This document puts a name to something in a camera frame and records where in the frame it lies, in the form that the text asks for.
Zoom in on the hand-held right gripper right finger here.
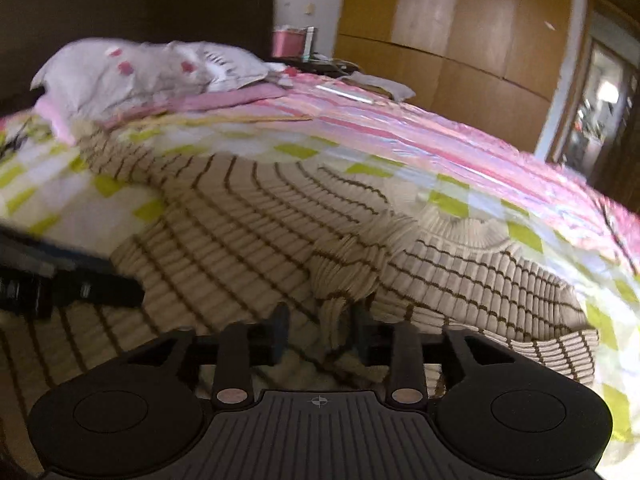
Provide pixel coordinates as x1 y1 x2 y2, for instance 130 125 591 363
350 305 521 407

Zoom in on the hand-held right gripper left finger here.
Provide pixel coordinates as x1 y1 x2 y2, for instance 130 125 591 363
120 304 292 409

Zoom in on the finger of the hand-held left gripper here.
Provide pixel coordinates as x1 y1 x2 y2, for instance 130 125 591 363
50 260 147 312

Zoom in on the beige brown-striped knit sweater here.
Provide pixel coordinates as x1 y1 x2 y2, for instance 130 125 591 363
0 129 601 461

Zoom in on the checked green and pink quilt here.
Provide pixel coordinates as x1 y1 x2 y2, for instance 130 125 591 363
0 72 640 480

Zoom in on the pink cloth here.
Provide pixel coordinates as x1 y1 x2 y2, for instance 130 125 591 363
32 81 292 146

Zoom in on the white pillow with pink print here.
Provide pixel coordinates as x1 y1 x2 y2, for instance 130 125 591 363
30 37 269 117

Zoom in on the grey cloth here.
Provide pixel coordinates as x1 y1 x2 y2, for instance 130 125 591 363
347 72 417 102

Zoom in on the dark nightstand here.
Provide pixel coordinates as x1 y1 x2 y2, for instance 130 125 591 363
272 55 362 79

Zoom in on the pink box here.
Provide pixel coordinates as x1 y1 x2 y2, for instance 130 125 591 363
272 27 317 59

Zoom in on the dark wooden headboard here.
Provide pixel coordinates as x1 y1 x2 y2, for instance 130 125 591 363
0 0 277 107

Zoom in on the wooden wardrobe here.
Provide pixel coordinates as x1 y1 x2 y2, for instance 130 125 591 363
332 0 582 157

